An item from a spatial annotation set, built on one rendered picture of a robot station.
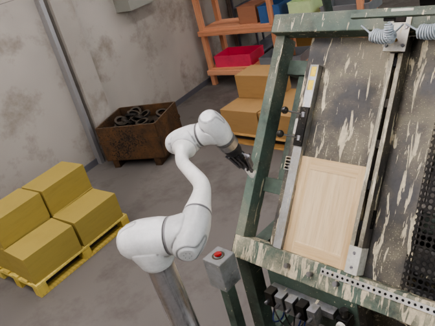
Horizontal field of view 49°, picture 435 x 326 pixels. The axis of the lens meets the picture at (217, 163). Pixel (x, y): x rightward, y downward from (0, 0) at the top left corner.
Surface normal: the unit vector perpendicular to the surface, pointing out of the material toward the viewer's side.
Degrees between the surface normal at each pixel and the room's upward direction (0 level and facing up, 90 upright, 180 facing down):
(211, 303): 0
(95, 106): 90
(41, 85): 90
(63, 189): 90
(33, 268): 90
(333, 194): 54
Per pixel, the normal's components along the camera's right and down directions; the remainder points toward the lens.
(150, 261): -0.08, 0.58
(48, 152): 0.83, 0.07
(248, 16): -0.60, 0.49
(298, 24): -0.67, -0.12
